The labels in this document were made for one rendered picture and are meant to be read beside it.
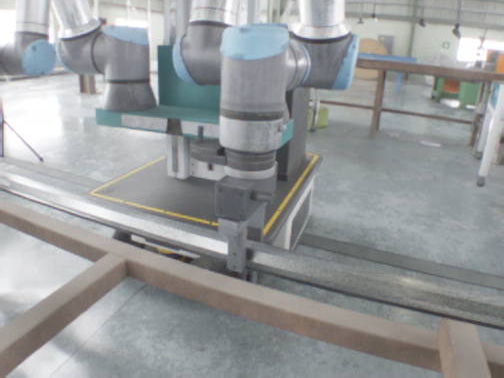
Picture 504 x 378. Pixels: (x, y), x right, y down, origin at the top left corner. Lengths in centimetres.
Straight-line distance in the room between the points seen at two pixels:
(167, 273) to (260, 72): 57
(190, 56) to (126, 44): 57
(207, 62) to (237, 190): 24
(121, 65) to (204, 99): 29
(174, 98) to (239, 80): 80
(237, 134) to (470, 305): 40
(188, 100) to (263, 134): 77
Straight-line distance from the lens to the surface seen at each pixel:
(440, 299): 55
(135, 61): 117
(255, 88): 44
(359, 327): 76
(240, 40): 45
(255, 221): 59
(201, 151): 51
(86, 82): 676
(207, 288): 82
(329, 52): 87
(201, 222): 102
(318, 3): 85
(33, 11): 100
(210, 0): 63
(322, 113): 394
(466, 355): 70
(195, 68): 62
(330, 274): 54
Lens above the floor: 81
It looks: 21 degrees down
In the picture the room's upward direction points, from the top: 3 degrees clockwise
